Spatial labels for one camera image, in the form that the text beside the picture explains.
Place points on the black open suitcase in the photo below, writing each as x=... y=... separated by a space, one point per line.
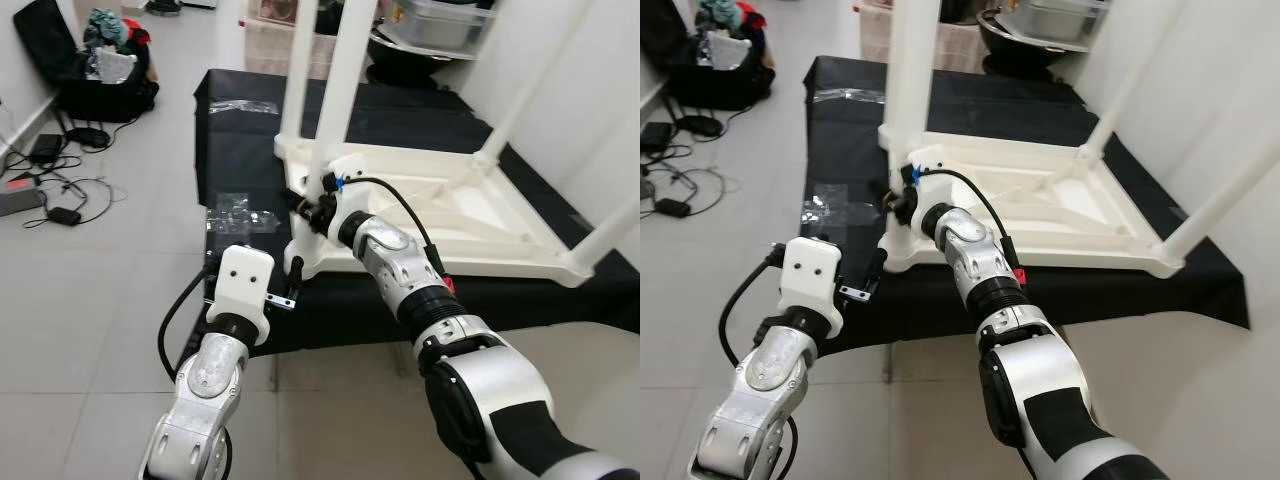
x=45 y=45
x=665 y=80

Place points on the teal cloth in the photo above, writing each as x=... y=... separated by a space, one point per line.
x=718 y=12
x=105 y=25

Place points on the clear plastic bag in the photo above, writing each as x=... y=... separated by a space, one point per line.
x=725 y=50
x=112 y=65

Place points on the red cloth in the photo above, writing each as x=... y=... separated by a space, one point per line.
x=750 y=17
x=138 y=32

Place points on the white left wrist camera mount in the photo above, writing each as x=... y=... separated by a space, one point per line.
x=242 y=285
x=812 y=278

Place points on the grey box with red label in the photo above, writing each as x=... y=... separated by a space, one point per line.
x=20 y=198
x=646 y=188

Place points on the black round bowl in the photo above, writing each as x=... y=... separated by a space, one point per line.
x=415 y=70
x=1030 y=58

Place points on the black power brick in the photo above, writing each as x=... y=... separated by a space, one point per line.
x=660 y=137
x=47 y=150

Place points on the grey metal table frame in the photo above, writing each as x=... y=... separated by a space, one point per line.
x=275 y=372
x=885 y=368

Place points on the white plastic children table top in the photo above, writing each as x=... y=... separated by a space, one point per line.
x=1070 y=210
x=480 y=220

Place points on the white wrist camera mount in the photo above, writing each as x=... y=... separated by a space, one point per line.
x=348 y=180
x=242 y=285
x=930 y=170
x=812 y=278

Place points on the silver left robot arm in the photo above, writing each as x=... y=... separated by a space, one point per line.
x=205 y=400
x=760 y=395

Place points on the clear plastic storage box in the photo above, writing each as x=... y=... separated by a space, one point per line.
x=1060 y=20
x=445 y=25

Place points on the small black power adapter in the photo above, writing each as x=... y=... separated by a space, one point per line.
x=673 y=207
x=63 y=216

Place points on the clear tape strip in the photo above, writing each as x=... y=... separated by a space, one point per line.
x=850 y=95
x=240 y=105

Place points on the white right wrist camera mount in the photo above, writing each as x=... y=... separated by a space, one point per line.
x=930 y=170
x=348 y=180

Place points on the black router with antennas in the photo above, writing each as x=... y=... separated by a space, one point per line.
x=92 y=138
x=702 y=127

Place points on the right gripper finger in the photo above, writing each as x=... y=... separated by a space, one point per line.
x=298 y=203
x=888 y=201

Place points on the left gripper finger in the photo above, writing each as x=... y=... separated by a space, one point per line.
x=876 y=270
x=776 y=255
x=294 y=275

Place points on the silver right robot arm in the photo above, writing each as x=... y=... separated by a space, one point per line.
x=1030 y=330
x=460 y=340

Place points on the black bag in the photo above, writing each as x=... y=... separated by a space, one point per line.
x=328 y=15

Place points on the beige cloth covered bench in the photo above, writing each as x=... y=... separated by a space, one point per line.
x=970 y=45
x=270 y=45

